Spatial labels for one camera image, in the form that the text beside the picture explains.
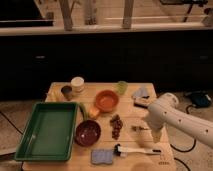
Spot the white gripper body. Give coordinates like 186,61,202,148
144,114,164,132

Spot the dark blue floor object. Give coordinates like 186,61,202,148
186,92,212,108

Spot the dark red bowl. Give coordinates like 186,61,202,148
75,120,101,147

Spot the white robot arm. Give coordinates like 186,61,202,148
145,93,213,149

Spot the bunch of dark grapes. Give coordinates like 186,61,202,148
110,115,123,140

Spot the orange bowl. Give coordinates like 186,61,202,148
94,90,119,113

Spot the green vegetable toy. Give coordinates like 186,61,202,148
79,103,88,121

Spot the grey blue cloth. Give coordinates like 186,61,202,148
132,87,149,99

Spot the green plastic tray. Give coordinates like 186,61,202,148
14,102,78,162

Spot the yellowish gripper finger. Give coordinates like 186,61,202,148
151,132,162,143

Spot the silver metal fork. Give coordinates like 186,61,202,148
131,126,149,131

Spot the grey metal cup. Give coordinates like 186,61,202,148
61,86,72,101

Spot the green plastic cup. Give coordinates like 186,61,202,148
117,81,128,95

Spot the blue sponge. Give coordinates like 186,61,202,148
91,149,113,164

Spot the black cable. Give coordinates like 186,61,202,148
169,105,198,171

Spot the white cylindrical container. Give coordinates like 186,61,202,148
71,77,84,92

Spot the black rectangular block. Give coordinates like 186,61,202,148
134,102,149,109

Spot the wooden table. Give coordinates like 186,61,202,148
22,83,176,171

